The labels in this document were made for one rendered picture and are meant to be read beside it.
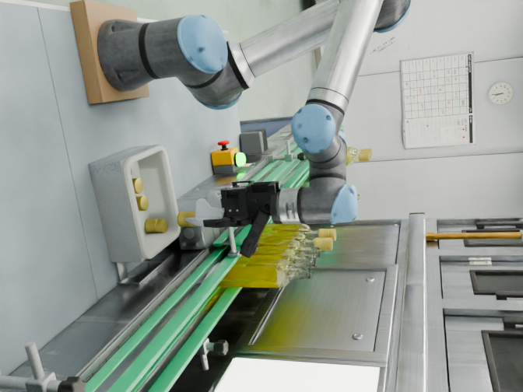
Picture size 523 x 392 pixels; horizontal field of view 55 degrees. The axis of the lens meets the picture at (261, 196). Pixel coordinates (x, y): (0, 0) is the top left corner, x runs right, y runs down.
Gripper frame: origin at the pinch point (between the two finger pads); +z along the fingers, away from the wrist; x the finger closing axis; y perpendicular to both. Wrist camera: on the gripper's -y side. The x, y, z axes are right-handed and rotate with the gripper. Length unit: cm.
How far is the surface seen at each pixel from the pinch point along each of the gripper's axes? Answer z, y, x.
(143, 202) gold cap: 10.7, 4.9, 2.2
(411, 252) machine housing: -43, -30, -52
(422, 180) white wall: -42, -150, -611
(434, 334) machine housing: -49, -33, -11
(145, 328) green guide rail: 2.1, -13.8, 22.8
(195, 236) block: 5.6, -7.5, -9.7
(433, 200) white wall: -55, -180, -612
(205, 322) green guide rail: -2.3, -20.9, 7.7
